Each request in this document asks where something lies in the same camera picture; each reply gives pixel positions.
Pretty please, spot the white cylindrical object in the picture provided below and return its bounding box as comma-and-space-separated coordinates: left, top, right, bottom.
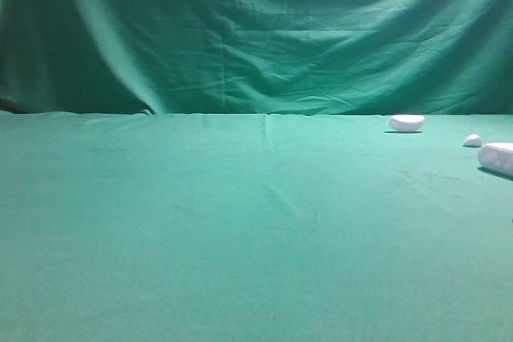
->
478, 143, 513, 177

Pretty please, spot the green backdrop curtain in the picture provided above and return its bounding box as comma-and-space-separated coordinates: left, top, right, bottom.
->
1, 0, 512, 115

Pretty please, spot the green table cloth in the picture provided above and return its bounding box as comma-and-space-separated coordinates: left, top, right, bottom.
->
1, 113, 512, 341

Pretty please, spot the small white rounded object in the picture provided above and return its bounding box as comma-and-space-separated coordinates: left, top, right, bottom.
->
463, 134, 483, 147

